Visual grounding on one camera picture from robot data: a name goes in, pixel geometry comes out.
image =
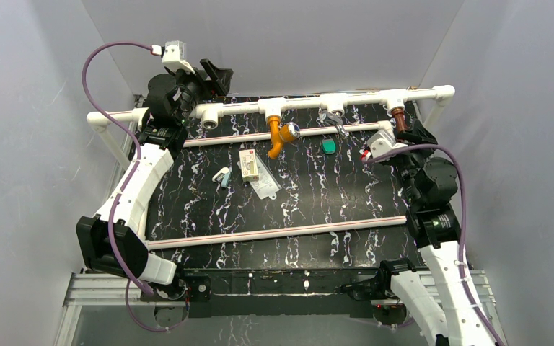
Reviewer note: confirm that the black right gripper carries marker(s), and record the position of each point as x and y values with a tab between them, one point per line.
415	133

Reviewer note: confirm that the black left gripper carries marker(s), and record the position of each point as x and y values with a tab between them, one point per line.
205	76

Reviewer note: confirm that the dark red water faucet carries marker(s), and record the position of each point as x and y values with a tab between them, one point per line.
398	114

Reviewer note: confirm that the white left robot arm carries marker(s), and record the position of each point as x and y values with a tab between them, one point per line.
109	240

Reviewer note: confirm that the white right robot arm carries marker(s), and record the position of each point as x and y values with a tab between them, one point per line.
436	219

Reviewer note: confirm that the chrome water faucet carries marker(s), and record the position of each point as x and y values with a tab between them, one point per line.
335	120

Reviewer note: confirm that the orange water faucet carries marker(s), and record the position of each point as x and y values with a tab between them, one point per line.
281	134

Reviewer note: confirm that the green square tape measure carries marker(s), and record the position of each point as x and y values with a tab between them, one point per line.
328	146

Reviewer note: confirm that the cream cardboard box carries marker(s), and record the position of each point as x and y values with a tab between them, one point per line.
248	164

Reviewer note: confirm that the white blue stapler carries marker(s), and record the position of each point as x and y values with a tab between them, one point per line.
222	177

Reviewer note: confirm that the white plastic package card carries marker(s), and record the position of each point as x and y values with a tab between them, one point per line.
266	186

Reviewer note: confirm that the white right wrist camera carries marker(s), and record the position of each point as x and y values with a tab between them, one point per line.
380	144

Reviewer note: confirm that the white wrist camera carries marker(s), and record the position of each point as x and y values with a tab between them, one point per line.
380	144
174	57

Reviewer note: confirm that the white pipe frame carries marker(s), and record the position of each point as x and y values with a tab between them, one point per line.
389	98

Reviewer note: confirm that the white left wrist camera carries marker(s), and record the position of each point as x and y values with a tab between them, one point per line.
174	57

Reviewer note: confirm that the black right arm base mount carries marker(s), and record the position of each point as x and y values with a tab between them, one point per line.
379	288

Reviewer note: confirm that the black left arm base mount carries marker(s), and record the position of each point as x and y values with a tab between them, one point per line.
185	289

